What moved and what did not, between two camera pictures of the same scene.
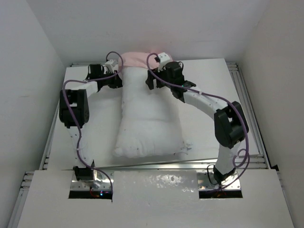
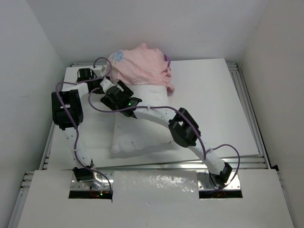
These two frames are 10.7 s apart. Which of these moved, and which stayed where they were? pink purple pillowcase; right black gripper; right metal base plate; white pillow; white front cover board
Moved: right black gripper; white pillow; pink purple pillowcase
Stayed: white front cover board; right metal base plate
